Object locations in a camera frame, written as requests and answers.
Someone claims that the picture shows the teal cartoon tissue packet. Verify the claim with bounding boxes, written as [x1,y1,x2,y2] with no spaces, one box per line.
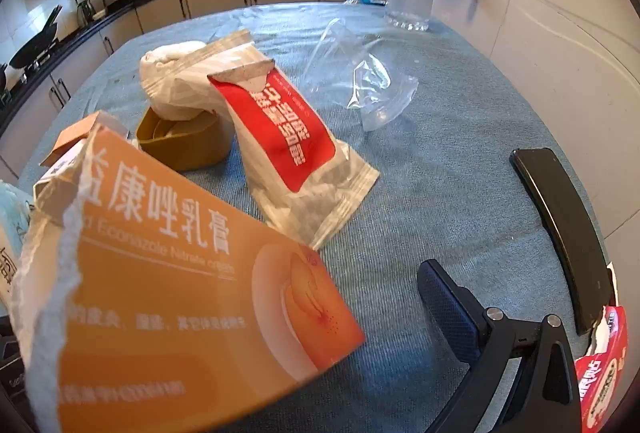
[0,180,35,306]

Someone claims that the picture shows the red and white small packet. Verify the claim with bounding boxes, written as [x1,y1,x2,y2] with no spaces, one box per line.
[574,304,629,433]

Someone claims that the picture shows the black phone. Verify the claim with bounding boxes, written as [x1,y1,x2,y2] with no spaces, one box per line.
[509,147,615,337]

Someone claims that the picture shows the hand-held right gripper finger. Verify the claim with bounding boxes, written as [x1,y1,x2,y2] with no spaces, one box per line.
[416,258,582,433]

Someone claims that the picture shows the orange cardboard medicine box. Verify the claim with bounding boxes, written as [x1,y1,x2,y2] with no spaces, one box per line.
[11,110,367,433]

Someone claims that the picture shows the black frying pan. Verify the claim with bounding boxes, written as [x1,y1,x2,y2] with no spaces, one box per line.
[9,4,64,70]

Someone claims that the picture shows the mustard yellow bowl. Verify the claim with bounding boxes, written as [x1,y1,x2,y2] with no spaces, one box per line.
[135,106,234,172]

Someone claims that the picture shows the clear plastic bag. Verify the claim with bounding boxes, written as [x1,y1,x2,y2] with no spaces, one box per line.
[299,20,419,132]

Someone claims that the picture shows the orange printed bread bag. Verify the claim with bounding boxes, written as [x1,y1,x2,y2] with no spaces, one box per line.
[195,30,381,250]

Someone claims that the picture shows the table with grey cloth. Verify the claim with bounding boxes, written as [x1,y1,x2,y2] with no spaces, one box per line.
[17,2,613,433]

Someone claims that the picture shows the black kitchen countertop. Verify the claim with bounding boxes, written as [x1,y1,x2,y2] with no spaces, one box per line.
[0,0,371,134]

